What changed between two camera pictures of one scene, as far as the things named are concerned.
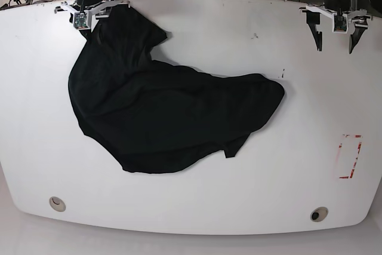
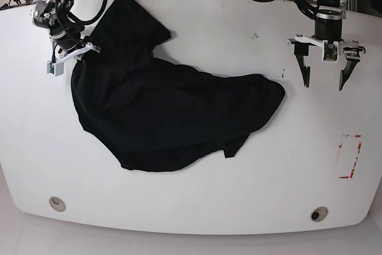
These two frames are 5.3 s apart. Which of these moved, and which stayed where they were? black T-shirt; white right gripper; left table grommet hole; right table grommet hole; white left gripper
Moved: white right gripper; white left gripper
Stayed: black T-shirt; right table grommet hole; left table grommet hole
